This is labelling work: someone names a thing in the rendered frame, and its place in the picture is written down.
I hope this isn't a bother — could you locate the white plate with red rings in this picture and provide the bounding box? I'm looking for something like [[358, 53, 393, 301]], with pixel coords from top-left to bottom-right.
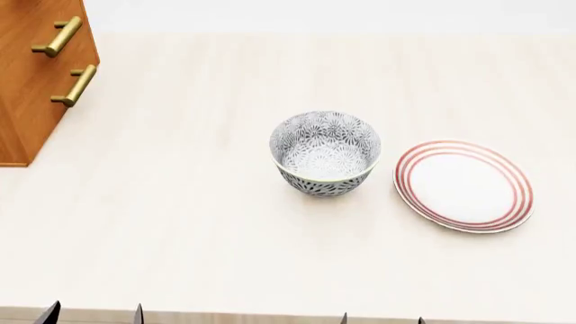
[[392, 139, 536, 234]]

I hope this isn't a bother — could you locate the brass cabinet handle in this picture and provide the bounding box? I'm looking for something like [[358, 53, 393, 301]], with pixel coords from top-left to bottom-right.
[[49, 63, 98, 108], [31, 15, 84, 57]]

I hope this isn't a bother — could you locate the wooden cabinet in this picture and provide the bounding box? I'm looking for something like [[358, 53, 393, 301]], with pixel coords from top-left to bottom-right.
[[0, 0, 102, 168]]

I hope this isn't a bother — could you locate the black white floral patterned bowl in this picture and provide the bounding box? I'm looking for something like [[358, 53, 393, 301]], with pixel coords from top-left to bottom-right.
[[268, 109, 383, 199]]

